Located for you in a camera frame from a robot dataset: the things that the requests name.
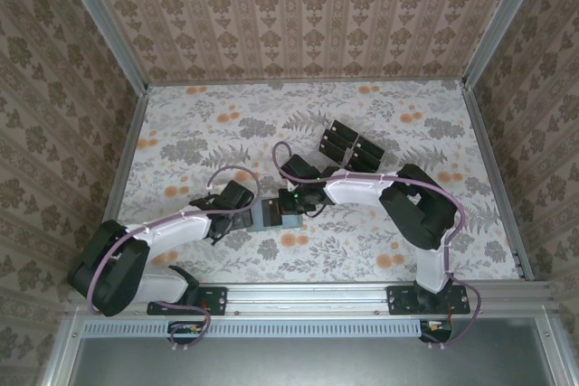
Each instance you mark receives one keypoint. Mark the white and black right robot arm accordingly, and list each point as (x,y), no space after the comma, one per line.
(357,189)

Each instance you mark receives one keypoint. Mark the grey metal sheet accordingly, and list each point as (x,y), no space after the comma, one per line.
(294,363)

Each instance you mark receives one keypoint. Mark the black folding card holder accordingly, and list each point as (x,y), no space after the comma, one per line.
(352,145)

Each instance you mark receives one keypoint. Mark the aluminium frame post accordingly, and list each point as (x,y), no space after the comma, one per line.
(500,20)
(104,24)

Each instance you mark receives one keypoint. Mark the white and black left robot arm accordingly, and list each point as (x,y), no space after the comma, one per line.
(176,232)

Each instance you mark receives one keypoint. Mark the floral patterned table mat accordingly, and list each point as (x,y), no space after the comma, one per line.
(226,101)

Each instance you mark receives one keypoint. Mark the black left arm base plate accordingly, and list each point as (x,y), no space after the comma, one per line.
(217,300)

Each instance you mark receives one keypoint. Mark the aluminium frame rail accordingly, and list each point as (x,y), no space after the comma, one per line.
(307,298)

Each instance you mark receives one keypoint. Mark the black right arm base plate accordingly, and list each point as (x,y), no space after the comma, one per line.
(400,300)

